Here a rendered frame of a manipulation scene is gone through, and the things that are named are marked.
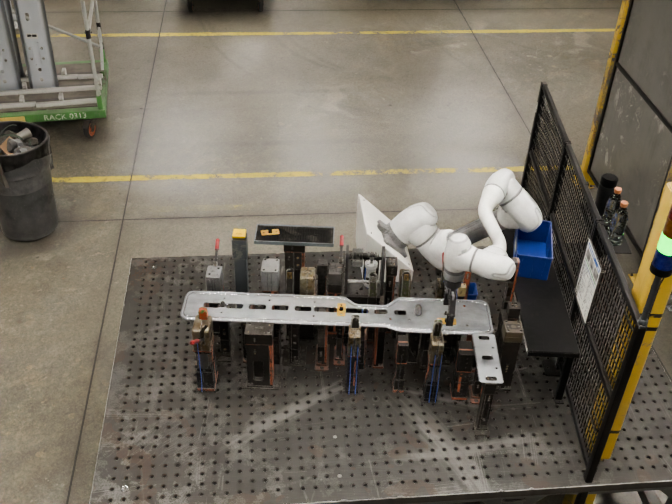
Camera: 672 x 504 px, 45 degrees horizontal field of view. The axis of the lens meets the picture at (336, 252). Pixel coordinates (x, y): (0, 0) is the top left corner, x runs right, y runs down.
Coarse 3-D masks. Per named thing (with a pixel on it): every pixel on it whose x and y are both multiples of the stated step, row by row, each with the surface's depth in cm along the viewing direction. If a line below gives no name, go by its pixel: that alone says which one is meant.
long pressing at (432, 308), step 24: (192, 312) 357; (216, 312) 358; (240, 312) 358; (264, 312) 359; (288, 312) 359; (312, 312) 360; (336, 312) 360; (408, 312) 362; (432, 312) 362; (456, 312) 362; (480, 312) 363
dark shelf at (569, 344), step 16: (512, 240) 402; (512, 256) 391; (528, 288) 373; (544, 288) 373; (560, 288) 373; (528, 304) 364; (544, 304) 364; (560, 304) 364; (528, 320) 355; (544, 320) 355; (560, 320) 356; (528, 336) 347; (544, 336) 347; (560, 336) 348; (528, 352) 340; (544, 352) 340; (560, 352) 340; (576, 352) 340
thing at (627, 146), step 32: (640, 0) 531; (640, 32) 532; (608, 64) 576; (640, 64) 533; (608, 96) 584; (640, 96) 535; (608, 128) 586; (640, 128) 535; (608, 160) 587; (640, 160) 537; (640, 192) 542; (640, 224) 543
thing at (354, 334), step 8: (352, 328) 346; (360, 328) 346; (352, 336) 342; (360, 336) 342; (352, 344) 344; (360, 344) 345; (352, 352) 347; (352, 360) 351; (352, 368) 354; (352, 376) 357; (344, 384) 366; (352, 384) 360; (344, 392) 363; (352, 392) 362
